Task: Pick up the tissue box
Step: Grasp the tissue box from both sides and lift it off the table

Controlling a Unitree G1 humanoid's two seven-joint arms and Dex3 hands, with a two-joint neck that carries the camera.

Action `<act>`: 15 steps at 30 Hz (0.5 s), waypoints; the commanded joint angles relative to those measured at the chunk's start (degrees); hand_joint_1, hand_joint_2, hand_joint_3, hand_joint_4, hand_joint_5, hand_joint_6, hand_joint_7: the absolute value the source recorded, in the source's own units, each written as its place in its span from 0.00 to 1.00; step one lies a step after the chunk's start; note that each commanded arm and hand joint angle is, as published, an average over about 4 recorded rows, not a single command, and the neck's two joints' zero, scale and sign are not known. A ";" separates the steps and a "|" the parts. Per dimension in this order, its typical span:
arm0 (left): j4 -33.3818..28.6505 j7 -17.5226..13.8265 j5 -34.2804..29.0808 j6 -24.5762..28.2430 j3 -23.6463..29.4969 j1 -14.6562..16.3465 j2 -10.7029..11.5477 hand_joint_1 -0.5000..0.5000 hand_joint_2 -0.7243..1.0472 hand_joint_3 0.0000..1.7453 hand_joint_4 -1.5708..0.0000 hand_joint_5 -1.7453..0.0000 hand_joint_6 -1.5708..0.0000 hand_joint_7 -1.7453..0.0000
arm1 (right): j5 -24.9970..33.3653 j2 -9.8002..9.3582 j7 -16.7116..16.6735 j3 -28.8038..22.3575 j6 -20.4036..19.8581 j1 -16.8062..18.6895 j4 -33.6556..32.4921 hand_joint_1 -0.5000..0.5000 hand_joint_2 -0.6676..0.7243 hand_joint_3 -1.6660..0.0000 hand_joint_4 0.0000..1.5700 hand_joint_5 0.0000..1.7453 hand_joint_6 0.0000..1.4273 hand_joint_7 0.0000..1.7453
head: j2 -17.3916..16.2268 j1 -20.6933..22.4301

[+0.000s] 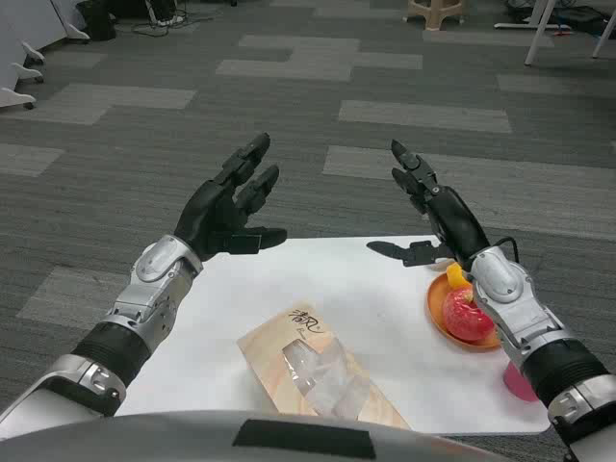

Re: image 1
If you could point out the orange round plate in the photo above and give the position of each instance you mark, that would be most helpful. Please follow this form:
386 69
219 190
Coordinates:
435 308

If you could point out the white partition caster foot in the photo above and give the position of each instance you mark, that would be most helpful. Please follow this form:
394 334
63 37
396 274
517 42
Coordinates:
77 33
19 96
34 52
29 72

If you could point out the pink plastic cup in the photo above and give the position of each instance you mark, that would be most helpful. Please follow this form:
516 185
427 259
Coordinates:
517 385

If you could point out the white desk base bar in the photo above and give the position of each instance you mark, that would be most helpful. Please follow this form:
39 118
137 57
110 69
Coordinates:
529 25

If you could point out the beige wood-print tissue box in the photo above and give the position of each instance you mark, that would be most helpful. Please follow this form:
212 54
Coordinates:
308 332

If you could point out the silver robot chest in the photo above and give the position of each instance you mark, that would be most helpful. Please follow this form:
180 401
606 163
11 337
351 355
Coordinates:
144 438

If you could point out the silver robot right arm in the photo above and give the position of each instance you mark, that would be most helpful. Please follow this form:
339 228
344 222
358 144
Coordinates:
505 289

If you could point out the white desk leg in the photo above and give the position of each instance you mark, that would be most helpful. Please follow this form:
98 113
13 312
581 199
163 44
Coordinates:
604 36
536 38

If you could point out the yellow lemon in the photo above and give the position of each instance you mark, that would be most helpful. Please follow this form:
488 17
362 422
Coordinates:
454 276

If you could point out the beige plastic stool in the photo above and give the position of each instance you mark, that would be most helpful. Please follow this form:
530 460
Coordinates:
433 12

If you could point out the black bag on floor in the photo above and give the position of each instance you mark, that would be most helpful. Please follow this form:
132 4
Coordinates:
96 19

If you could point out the white partition panel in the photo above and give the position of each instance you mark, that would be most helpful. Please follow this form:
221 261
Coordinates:
48 19

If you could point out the white power strip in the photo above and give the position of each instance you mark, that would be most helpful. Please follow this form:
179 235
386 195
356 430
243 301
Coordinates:
171 20

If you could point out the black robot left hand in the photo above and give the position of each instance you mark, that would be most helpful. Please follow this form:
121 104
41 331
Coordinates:
212 212

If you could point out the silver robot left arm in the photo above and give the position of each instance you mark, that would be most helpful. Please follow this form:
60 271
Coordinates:
154 269

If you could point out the small red floor item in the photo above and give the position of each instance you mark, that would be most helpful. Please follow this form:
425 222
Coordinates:
562 33

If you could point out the grey-blue partition panel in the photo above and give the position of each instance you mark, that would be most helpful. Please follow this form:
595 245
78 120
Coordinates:
9 38

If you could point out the red apple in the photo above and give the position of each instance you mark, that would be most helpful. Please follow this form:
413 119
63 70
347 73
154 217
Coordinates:
462 313

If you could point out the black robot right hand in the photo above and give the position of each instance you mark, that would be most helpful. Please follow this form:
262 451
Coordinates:
457 221

